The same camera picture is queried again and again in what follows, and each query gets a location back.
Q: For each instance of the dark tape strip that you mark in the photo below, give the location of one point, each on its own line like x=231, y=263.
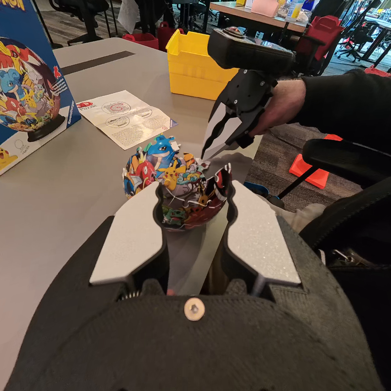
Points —
x=97, y=62

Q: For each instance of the person's right forearm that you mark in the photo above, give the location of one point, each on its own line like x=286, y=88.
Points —
x=348, y=100

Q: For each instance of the wooden table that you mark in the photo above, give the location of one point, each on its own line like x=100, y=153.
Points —
x=259, y=18

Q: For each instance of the blue object under table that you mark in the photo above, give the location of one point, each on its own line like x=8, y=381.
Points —
x=256, y=189

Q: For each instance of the person's right hand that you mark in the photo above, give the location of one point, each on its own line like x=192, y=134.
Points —
x=284, y=104

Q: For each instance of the orange traffic cone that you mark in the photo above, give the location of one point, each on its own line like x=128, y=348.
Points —
x=314, y=171

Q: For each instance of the black chair armrest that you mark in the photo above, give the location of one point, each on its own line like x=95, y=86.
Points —
x=348, y=158

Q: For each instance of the white instruction sheet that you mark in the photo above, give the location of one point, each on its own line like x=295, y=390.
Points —
x=128, y=119

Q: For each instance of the red office chair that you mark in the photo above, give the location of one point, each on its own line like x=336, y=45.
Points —
x=320, y=39

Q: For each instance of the person's beige trouser leg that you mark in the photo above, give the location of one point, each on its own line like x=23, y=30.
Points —
x=296, y=213

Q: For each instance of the plastic bottle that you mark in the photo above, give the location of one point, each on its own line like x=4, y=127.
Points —
x=294, y=9

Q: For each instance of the red plastic basket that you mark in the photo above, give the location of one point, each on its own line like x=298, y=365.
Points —
x=166, y=32
x=142, y=39

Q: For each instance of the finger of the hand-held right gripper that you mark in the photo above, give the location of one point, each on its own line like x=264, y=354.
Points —
x=227, y=131
x=215, y=122

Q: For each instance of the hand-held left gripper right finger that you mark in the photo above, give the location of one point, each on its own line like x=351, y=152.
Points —
x=259, y=241

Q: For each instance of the metal key carabiner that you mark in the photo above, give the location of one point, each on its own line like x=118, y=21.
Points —
x=345, y=255

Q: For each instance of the colourful puzzle ball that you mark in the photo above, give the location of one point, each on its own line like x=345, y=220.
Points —
x=171, y=183

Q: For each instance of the yellow plastic bin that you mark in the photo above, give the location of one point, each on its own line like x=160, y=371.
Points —
x=192, y=73

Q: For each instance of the small colourful puzzle piece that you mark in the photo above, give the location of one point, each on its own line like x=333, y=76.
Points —
x=204, y=164

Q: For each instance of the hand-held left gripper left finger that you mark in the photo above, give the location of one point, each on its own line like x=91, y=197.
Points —
x=131, y=238

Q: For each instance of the blue puzzle box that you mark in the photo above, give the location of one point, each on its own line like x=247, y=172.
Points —
x=27, y=91

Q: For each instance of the pink box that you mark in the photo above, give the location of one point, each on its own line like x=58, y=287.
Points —
x=265, y=7

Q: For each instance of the white hanging paper sheet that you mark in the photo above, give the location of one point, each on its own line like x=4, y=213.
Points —
x=128, y=15

